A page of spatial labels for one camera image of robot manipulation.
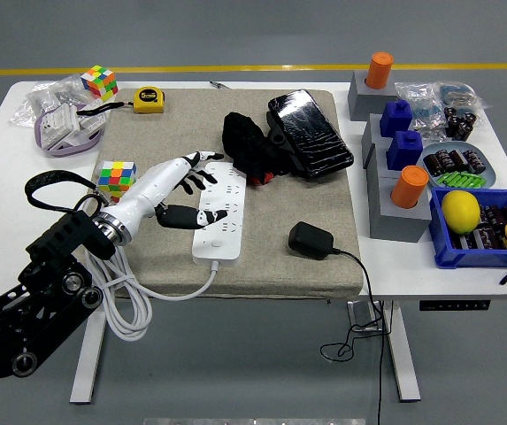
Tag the blue block with knob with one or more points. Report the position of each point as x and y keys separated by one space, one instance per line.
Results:
x=394 y=119
x=405 y=152

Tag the purple oval basket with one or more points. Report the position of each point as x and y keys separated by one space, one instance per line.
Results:
x=65 y=152

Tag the colourful puzzle cube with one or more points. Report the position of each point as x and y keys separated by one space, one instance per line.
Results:
x=117 y=179
x=98 y=82

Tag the white table leg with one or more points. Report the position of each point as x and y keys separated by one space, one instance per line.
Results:
x=89 y=363
x=405 y=363

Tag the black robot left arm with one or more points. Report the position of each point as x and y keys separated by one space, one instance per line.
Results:
x=58 y=248

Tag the clear bag of small parts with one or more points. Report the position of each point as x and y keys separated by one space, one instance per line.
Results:
x=419 y=104

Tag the small metal pen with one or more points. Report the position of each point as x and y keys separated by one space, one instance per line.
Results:
x=218 y=84

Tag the grey-brown fabric mat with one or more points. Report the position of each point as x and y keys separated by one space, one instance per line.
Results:
x=279 y=190

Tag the white power strip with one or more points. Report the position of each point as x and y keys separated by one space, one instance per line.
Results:
x=217 y=245

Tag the clear bag of white parts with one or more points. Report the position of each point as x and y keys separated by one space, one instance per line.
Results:
x=40 y=95

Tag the pale blue oval plate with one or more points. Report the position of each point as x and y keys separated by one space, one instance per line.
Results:
x=491 y=175

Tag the white plastic terminal block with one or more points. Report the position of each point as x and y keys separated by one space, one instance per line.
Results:
x=58 y=124

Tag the black table control panel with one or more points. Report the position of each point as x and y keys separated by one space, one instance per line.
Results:
x=454 y=305

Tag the crumpled black cloth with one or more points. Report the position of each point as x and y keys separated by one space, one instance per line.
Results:
x=244 y=133

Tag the dark cylindrical capacitor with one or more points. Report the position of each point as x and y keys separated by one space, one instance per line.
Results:
x=433 y=163
x=459 y=160
x=445 y=160
x=475 y=162

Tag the grey square block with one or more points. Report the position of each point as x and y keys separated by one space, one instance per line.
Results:
x=371 y=137
x=367 y=104
x=399 y=226

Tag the orange cylinder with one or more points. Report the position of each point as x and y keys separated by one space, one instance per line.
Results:
x=409 y=188
x=379 y=71

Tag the glossy black flat case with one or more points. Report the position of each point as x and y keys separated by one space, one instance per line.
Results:
x=310 y=128

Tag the white and black robot left hand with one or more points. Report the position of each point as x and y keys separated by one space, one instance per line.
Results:
x=147 y=190

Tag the yellow lemon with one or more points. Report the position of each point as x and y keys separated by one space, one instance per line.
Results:
x=461 y=212

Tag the blue plastic bin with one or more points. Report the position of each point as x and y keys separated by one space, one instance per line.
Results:
x=478 y=259

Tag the dark capacitors heap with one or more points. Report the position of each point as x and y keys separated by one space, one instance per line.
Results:
x=492 y=226

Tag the black plug adapter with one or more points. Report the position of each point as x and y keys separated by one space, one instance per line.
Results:
x=308 y=239

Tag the small red object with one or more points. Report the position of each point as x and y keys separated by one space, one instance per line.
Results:
x=262 y=178

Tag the pile of green pieces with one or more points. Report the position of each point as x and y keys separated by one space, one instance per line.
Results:
x=461 y=180

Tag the silver metal bracket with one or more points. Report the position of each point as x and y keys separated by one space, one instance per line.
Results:
x=354 y=316

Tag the clear bag of blue parts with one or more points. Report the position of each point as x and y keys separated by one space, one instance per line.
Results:
x=461 y=94

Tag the cluster of dark capacitors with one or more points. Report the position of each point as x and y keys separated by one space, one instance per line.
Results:
x=461 y=123

